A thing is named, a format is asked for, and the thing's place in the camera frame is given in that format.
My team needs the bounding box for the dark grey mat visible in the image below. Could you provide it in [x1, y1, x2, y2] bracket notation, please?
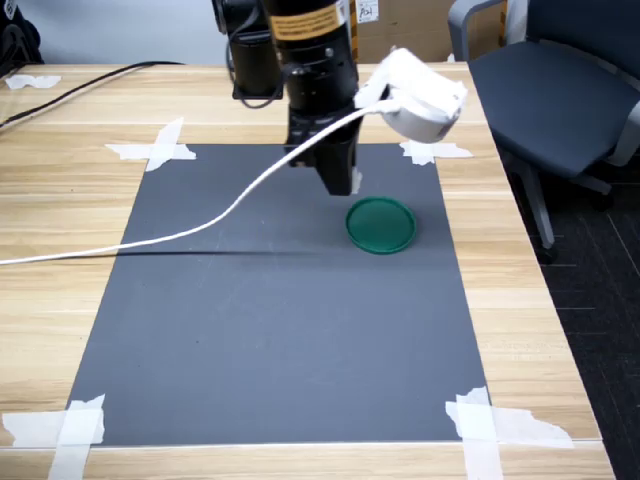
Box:
[65, 143, 494, 448]

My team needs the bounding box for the white tape piece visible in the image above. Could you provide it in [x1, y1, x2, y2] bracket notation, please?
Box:
[398, 139, 475, 168]
[104, 117, 198, 173]
[444, 385, 576, 480]
[1, 393, 107, 480]

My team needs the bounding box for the black table cable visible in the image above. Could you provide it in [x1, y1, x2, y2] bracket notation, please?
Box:
[0, 60, 186, 132]

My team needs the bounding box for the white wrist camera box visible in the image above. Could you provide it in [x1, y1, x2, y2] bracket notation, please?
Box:
[353, 47, 470, 146]

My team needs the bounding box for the white camera cable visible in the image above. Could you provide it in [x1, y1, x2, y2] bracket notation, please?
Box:
[0, 99, 401, 266]

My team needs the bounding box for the small crumpled white tape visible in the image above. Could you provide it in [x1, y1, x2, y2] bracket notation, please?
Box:
[4, 73, 62, 91]

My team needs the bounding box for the brown cardboard box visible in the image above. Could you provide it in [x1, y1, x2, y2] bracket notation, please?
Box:
[348, 0, 509, 65]

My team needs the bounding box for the black object white label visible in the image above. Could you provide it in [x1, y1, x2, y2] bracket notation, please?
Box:
[0, 0, 45, 76]

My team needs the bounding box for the round green lid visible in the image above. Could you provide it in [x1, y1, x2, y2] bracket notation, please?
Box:
[344, 195, 418, 256]

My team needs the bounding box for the dark blue office chair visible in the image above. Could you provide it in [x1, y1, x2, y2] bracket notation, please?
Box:
[447, 0, 640, 266]

